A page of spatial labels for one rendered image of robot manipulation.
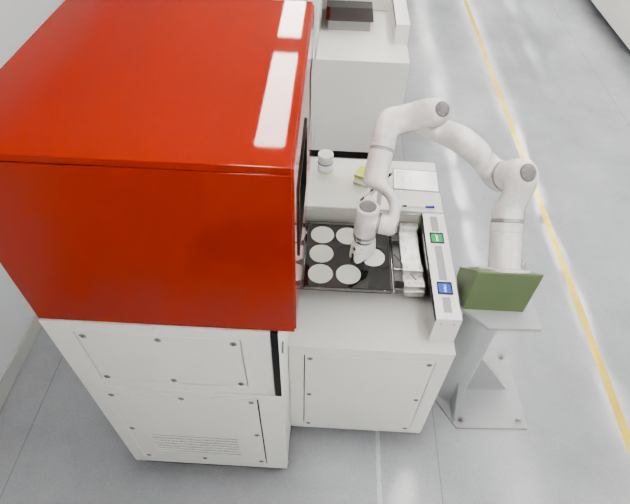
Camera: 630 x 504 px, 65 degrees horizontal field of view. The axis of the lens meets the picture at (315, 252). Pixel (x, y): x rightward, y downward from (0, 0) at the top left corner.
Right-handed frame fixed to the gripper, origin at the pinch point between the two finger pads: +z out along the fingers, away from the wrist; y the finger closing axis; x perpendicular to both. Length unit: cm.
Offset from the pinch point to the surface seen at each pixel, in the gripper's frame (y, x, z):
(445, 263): 24.3, -22.6, -4.0
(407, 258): 20.2, -7.5, 4.0
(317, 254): -9.4, 15.7, 2.1
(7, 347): -135, 112, 75
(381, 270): 5.8, -6.6, 2.1
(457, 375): 31, -44, 64
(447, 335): 6.5, -42.4, 6.2
